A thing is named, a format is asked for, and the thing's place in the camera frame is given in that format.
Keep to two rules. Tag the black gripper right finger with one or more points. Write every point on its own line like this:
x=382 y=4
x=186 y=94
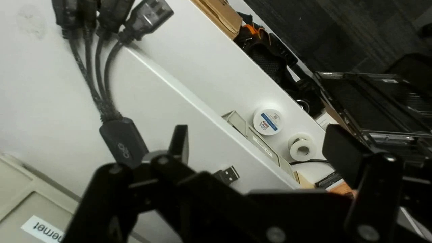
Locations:
x=372 y=202

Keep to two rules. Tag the plain white tape roll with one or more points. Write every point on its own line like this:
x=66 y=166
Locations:
x=300 y=147

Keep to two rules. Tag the black orange gear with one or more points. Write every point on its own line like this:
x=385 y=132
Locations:
x=264 y=47

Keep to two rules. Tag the white metal shelf unit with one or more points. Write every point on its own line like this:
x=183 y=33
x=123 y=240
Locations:
x=44 y=89

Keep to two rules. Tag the white tape roll blue label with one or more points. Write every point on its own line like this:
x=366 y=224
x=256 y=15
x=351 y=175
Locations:
x=267 y=120

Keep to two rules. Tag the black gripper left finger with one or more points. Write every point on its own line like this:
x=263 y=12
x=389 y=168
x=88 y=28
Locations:
x=112 y=202

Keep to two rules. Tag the black metal cart frame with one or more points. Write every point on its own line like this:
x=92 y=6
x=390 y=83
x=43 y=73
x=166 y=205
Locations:
x=378 y=112

